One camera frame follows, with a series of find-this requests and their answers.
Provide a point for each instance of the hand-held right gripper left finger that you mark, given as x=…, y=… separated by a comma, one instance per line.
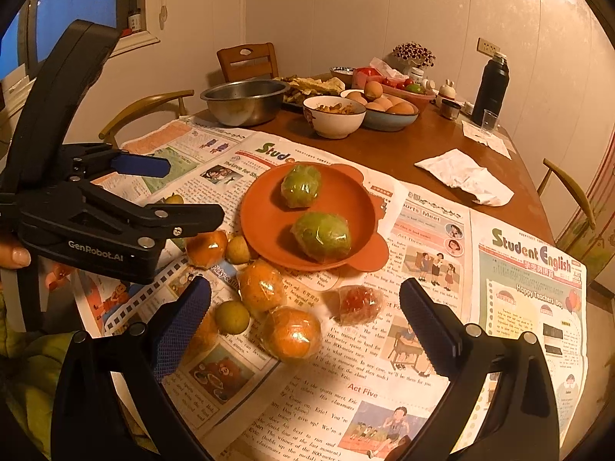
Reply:
x=183, y=331

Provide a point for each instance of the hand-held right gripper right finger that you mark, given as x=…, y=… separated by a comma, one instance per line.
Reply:
x=427, y=329

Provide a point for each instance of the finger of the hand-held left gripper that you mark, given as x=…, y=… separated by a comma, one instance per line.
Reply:
x=192, y=215
x=144, y=165

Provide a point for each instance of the orange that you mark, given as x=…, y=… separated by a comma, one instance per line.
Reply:
x=262, y=288
x=207, y=248
x=290, y=335
x=207, y=340

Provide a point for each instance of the small green lime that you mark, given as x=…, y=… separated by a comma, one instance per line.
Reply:
x=238, y=249
x=231, y=316
x=174, y=199

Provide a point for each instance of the terracotta plate with ears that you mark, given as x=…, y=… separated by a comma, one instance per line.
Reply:
x=269, y=216

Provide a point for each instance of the person's left hand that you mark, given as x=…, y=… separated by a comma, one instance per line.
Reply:
x=14, y=255

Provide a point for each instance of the chair with curved olive backrest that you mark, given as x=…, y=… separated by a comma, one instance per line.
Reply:
x=574, y=194
x=144, y=105

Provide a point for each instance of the newspaper with film-strip border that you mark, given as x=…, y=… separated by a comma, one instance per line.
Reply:
x=230, y=374

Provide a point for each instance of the wrapped red fruit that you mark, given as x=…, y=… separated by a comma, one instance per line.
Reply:
x=358, y=303

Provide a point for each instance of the newspaper with balloons picture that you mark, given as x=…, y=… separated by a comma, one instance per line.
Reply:
x=528, y=326

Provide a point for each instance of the wrapped green fruit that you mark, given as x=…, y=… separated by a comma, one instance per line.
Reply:
x=301, y=186
x=322, y=236

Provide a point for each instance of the stainless steel bowl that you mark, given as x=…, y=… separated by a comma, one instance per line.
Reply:
x=244, y=103

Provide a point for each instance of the green cloth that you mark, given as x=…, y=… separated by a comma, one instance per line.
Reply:
x=29, y=384

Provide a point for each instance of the crumpled white napkin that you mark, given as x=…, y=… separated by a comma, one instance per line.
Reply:
x=466, y=175

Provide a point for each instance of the white ceramic bowl with food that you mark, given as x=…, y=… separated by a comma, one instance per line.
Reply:
x=336, y=122

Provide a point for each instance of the plate of fried flatbread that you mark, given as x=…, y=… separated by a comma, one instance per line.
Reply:
x=312, y=86

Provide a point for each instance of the flat white napkin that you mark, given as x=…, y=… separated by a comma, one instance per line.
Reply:
x=487, y=143

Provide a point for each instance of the small patterned bowl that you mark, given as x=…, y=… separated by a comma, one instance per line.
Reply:
x=342, y=72

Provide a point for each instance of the blue ceramic bowl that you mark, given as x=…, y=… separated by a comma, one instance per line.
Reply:
x=384, y=124

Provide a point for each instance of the clear plastic cup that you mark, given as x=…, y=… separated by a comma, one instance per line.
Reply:
x=489, y=124

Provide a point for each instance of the small metal cup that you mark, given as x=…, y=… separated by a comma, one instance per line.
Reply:
x=450, y=110

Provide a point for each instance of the pile of brown eggs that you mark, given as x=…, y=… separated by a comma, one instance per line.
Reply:
x=384, y=103

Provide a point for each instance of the pink plastic basket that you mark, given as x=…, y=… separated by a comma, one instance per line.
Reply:
x=423, y=96

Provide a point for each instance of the white rabbit figurine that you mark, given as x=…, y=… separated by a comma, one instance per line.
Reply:
x=448, y=90

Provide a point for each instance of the black thermos bottle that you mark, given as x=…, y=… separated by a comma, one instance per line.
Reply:
x=490, y=89

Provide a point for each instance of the dried flower bouquet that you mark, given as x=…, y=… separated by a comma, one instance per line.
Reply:
x=414, y=53

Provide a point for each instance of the window frame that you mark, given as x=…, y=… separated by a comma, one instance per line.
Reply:
x=125, y=9

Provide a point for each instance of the wall socket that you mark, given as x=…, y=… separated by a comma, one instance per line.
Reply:
x=489, y=47

